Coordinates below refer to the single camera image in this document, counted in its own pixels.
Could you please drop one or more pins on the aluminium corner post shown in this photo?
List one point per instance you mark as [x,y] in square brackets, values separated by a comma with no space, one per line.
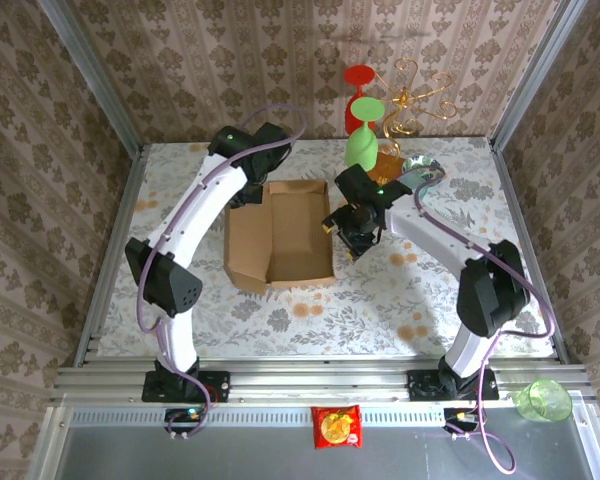
[537,75]
[90,75]

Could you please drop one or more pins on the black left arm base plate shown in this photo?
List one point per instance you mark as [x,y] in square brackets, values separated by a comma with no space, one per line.
[215,386]

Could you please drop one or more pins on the red snack packet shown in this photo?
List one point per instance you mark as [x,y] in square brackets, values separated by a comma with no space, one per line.
[336,426]

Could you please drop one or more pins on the brown cardboard box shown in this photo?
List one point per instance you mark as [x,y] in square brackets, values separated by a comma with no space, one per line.
[295,235]

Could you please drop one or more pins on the red plastic goblet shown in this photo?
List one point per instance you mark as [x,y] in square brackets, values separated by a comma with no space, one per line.
[357,75]

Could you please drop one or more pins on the green patterned bowl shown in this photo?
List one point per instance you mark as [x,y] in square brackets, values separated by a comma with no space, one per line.
[422,164]

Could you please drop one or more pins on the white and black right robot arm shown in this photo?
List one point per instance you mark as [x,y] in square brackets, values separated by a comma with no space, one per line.
[430,235]

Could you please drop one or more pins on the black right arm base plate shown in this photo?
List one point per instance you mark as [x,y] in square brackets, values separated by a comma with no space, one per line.
[422,385]

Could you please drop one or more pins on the aluminium side rail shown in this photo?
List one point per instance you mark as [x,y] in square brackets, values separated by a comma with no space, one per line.
[131,175]
[500,160]

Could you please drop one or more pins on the floral table cover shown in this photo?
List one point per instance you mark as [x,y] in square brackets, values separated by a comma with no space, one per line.
[330,325]

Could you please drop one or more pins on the green plastic goblet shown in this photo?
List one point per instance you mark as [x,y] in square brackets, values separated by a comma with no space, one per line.
[361,147]

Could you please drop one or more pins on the small black circuit board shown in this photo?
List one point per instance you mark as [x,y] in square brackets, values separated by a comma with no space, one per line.
[182,415]
[457,416]

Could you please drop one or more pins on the clear green plastic cup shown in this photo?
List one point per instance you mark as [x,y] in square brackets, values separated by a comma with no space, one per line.
[545,400]

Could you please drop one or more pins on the aluminium cross rail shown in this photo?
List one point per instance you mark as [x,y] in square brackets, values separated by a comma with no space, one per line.
[320,382]

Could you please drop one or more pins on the grey metal tray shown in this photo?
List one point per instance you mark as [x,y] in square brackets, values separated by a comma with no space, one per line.
[280,460]

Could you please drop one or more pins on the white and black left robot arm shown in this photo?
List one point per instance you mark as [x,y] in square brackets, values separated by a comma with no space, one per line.
[200,200]

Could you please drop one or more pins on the orange brown envelope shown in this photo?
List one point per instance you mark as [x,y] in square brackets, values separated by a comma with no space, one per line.
[387,167]

